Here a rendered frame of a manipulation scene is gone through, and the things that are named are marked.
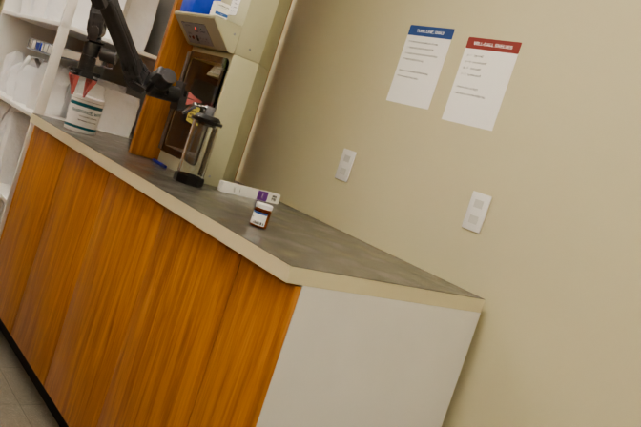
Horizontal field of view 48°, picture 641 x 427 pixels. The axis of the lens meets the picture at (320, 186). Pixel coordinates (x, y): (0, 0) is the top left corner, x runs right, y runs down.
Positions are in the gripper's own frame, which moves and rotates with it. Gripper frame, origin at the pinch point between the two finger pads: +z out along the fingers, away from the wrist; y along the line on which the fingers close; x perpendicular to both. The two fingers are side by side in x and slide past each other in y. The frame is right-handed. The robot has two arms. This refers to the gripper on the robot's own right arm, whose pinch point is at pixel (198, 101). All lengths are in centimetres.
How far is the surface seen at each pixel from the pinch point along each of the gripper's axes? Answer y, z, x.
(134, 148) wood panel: -24.2, -7.4, 28.0
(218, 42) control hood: 21.8, -1.4, -5.6
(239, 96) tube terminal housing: 5.6, 10.4, -9.1
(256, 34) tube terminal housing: 28.3, 9.9, -9.6
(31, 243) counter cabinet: -73, -29, 53
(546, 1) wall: 55, 50, -97
